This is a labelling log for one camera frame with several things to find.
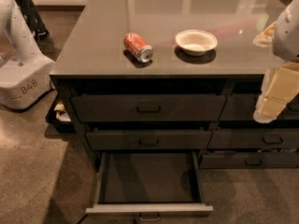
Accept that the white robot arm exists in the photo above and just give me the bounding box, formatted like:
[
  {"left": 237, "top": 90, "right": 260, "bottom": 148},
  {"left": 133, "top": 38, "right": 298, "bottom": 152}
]
[{"left": 253, "top": 0, "right": 299, "bottom": 123}]

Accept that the dark grey drawer cabinet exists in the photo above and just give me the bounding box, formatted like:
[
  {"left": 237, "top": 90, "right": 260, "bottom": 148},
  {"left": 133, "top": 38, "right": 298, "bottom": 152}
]
[{"left": 51, "top": 0, "right": 298, "bottom": 167}]

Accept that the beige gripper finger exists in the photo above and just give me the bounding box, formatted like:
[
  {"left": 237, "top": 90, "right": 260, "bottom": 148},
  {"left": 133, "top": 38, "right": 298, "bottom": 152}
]
[
  {"left": 253, "top": 63, "right": 299, "bottom": 123},
  {"left": 253, "top": 21, "right": 276, "bottom": 48}
]

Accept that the white paper bowl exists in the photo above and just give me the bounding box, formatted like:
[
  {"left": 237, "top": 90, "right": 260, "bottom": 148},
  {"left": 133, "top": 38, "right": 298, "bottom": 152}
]
[{"left": 175, "top": 30, "right": 218, "bottom": 56}]

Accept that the black bin with trash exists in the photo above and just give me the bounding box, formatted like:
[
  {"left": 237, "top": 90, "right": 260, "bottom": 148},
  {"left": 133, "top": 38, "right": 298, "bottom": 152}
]
[{"left": 46, "top": 96, "right": 76, "bottom": 133}]

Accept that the red soda can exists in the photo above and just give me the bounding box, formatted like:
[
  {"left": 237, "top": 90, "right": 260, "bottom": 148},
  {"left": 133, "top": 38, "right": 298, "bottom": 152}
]
[{"left": 123, "top": 33, "right": 153, "bottom": 63}]

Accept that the drawer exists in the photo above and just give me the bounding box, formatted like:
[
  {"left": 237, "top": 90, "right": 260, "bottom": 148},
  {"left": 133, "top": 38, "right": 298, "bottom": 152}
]
[
  {"left": 86, "top": 151, "right": 213, "bottom": 221},
  {"left": 200, "top": 152, "right": 299, "bottom": 169},
  {"left": 71, "top": 94, "right": 226, "bottom": 122},
  {"left": 86, "top": 130, "right": 212, "bottom": 150},
  {"left": 208, "top": 129, "right": 299, "bottom": 149},
  {"left": 220, "top": 94, "right": 299, "bottom": 121}
]

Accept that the person in dark clothes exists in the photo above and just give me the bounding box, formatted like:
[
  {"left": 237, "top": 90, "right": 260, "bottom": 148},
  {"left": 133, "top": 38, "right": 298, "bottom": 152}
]
[{"left": 16, "top": 0, "right": 50, "bottom": 42}]

